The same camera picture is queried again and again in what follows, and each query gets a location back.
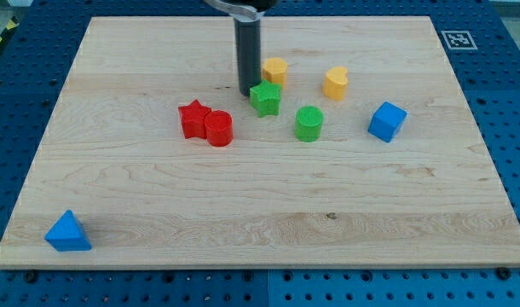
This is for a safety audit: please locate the red cylinder block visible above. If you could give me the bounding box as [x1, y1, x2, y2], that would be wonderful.
[204, 110, 233, 147]

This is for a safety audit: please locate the green star block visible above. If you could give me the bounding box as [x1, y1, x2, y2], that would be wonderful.
[250, 80, 282, 118]

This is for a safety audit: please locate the red star block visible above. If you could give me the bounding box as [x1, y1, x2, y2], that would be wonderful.
[178, 100, 212, 139]

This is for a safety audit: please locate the green cylinder block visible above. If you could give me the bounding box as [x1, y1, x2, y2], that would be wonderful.
[294, 106, 324, 142]

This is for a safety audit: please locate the yellow hexagon block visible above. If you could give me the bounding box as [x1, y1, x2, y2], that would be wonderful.
[261, 57, 288, 88]

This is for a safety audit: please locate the wooden board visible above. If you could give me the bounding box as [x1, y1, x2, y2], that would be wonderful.
[0, 16, 520, 270]

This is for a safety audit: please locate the yellow heart block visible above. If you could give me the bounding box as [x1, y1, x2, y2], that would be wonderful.
[322, 66, 349, 101]

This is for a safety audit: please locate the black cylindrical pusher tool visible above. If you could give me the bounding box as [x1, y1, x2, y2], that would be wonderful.
[234, 19, 262, 96]

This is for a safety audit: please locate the blue cube block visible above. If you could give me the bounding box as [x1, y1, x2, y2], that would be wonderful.
[367, 101, 407, 142]

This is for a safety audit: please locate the blue triangle block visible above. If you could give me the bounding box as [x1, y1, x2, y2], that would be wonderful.
[44, 210, 92, 252]

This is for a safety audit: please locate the white fiducial marker tag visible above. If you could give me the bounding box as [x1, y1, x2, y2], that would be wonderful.
[441, 30, 477, 50]

